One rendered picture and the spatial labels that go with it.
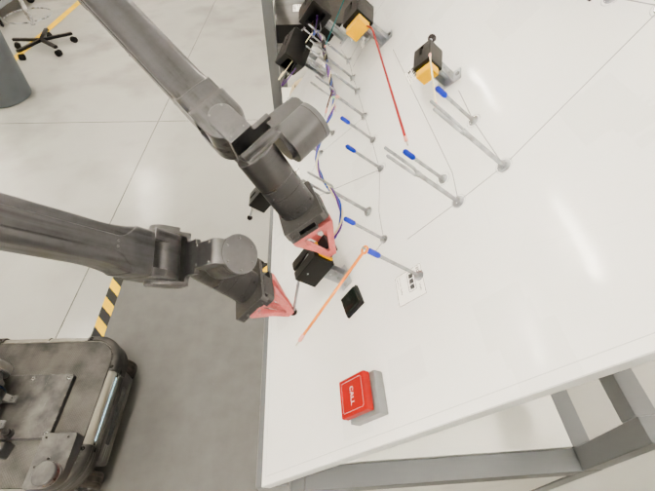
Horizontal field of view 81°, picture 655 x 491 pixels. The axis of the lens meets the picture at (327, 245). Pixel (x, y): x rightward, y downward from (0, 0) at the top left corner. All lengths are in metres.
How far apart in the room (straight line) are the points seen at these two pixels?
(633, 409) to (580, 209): 0.42
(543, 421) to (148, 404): 1.45
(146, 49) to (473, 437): 0.87
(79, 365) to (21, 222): 1.33
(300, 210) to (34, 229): 0.30
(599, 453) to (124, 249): 0.83
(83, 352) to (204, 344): 0.47
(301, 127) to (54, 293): 1.99
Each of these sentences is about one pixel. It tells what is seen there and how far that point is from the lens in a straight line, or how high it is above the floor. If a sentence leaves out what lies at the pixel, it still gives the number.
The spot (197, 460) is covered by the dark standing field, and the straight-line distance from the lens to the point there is 1.72.
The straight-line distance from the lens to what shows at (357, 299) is 0.61.
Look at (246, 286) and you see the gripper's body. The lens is 0.63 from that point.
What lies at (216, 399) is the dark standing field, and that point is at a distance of 1.77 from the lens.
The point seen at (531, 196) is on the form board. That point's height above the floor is 1.32.
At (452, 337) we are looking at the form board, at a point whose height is 1.20.
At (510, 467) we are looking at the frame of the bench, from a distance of 0.90.
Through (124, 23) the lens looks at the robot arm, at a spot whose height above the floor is 1.41.
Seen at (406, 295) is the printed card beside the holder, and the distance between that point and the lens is 0.55.
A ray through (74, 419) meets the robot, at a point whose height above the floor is 0.24.
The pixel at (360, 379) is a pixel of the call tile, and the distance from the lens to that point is 0.53.
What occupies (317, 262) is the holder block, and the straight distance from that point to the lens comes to 0.61.
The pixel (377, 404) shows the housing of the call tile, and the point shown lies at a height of 1.12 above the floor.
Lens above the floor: 1.62
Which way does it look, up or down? 49 degrees down
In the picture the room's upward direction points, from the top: straight up
